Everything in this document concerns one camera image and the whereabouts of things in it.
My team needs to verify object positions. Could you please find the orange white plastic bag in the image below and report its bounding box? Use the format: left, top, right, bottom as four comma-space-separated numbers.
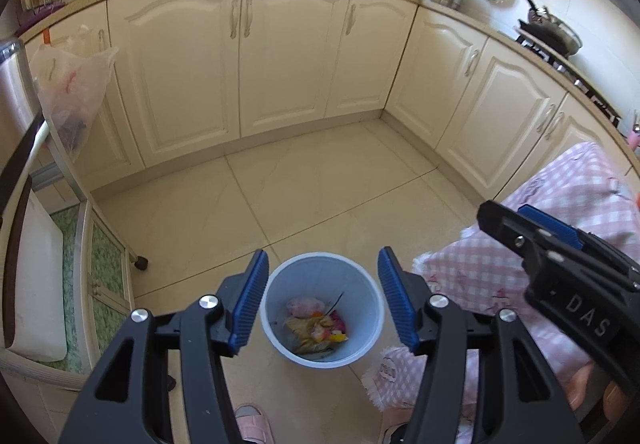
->
286, 297, 326, 319

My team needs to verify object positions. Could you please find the magenta snack wrapper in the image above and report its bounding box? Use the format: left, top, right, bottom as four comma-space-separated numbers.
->
329, 312, 348, 342

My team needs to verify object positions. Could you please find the blue plastic trash bin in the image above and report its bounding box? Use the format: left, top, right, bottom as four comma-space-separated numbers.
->
259, 253, 384, 369

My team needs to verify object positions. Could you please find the pink checkered tablecloth table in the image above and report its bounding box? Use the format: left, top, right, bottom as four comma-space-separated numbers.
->
363, 142, 639, 443

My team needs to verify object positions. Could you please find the yellow wrapper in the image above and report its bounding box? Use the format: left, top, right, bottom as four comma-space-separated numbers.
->
284, 315, 348, 355

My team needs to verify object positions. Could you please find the pink utensil holder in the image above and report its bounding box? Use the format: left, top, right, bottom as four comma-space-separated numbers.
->
627, 111, 640, 151

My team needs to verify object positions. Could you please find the black gas stove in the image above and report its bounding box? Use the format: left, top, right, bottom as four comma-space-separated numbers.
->
514, 20, 622, 128

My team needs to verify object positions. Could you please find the black wok with lid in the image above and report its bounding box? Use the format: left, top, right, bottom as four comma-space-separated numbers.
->
521, 0, 582, 58

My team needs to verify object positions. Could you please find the hanging white plastic bag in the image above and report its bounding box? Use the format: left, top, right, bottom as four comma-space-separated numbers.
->
29, 25, 118, 160

